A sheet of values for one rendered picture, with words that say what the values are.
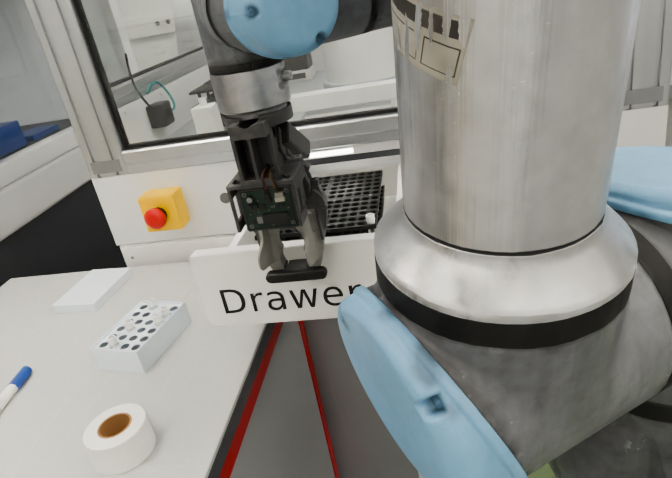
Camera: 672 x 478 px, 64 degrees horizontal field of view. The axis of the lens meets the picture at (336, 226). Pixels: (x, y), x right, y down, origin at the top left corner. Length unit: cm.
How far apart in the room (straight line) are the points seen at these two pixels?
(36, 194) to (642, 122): 134
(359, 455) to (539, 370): 116
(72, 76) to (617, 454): 98
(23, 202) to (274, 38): 117
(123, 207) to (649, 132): 95
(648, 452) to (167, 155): 87
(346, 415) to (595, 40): 117
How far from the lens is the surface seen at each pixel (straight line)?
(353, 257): 66
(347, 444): 136
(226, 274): 71
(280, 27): 41
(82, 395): 85
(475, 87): 19
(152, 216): 103
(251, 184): 55
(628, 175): 34
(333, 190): 89
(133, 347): 84
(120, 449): 68
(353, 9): 46
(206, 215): 107
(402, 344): 23
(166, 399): 77
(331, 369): 121
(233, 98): 54
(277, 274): 65
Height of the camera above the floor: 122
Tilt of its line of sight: 24 degrees down
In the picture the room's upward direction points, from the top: 11 degrees counter-clockwise
